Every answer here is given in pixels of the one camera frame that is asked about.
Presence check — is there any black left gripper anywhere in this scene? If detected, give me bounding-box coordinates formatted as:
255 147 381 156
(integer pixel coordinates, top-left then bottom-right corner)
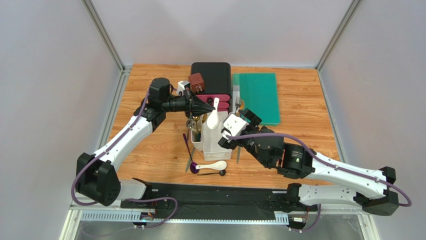
162 88 215 120

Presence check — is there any white ceramic spoon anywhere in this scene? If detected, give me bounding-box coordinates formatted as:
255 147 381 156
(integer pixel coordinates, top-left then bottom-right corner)
195 160 228 171
206 97 220 130

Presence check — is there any white perforated utensil caddy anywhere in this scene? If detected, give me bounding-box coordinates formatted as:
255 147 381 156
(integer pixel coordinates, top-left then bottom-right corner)
190 111 233 162

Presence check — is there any large silver fork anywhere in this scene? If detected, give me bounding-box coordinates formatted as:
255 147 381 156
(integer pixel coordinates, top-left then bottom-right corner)
234 96 242 115

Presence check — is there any teal plastic knife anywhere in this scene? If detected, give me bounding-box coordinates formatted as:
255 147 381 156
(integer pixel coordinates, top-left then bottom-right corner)
185 147 196 172

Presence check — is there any purple metal spoon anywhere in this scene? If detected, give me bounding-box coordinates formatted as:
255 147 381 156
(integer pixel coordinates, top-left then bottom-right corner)
182 133 199 174

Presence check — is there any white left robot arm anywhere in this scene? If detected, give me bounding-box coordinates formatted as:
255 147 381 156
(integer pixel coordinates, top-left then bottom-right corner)
71 77 215 206

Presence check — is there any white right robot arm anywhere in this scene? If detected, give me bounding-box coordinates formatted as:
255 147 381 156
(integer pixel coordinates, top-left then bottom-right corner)
218 109 400 216

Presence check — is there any silver spoon in caddy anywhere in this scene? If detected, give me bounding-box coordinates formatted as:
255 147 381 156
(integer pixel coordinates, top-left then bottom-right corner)
185 118 196 135

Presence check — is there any brown relay block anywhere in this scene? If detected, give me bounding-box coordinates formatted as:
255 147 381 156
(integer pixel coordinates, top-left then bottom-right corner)
188 73 205 93

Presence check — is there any teal plastic spoon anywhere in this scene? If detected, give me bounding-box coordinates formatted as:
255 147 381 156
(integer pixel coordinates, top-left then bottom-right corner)
236 147 241 165

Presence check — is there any black and pink drawer box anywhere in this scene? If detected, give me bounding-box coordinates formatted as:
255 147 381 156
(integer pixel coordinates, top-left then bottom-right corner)
190 62 233 113

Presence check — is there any black small spoon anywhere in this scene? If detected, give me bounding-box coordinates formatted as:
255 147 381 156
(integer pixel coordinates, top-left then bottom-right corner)
197 169 226 177

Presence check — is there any teal cutting mat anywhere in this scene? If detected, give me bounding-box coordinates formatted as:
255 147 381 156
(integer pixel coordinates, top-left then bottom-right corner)
232 72 281 126

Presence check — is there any black mounting rail base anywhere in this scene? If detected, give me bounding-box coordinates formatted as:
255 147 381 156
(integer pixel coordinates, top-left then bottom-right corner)
120 183 318 221

